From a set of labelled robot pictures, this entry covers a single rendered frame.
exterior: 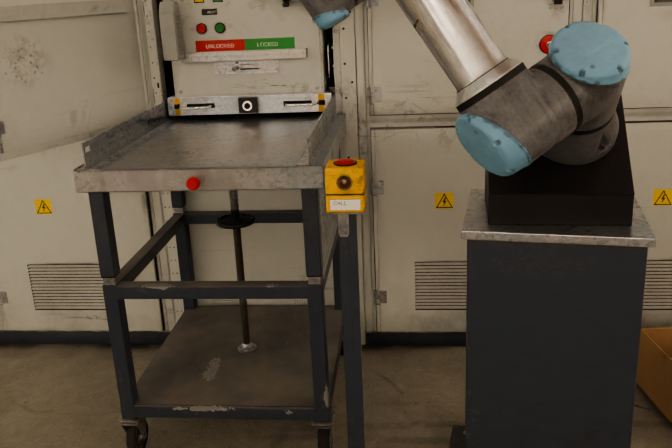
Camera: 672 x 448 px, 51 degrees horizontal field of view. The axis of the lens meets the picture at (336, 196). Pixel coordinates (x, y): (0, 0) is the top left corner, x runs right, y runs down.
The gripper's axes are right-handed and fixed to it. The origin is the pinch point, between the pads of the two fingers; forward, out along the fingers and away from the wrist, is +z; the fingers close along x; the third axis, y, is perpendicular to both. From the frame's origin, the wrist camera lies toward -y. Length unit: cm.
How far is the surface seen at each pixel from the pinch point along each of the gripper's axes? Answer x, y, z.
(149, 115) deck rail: -33, -43, 4
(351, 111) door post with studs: -35.6, 20.4, 9.2
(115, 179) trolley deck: -52, -49, -40
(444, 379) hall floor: -126, 42, 3
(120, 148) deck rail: -43, -50, -18
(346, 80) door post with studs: -25.7, 19.2, 6.9
